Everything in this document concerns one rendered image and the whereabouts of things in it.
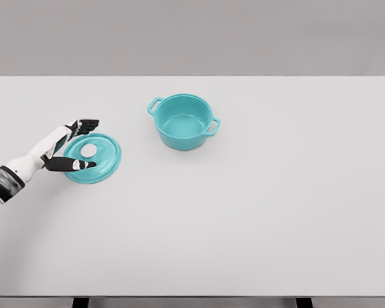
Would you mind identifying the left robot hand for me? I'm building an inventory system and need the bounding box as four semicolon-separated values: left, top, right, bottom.
27;119;100;172

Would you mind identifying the teal pot lid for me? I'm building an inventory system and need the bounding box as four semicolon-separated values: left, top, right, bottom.
61;133;123;185

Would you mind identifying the teal pot with handles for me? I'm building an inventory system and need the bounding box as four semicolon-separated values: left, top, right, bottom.
146;93;221;151

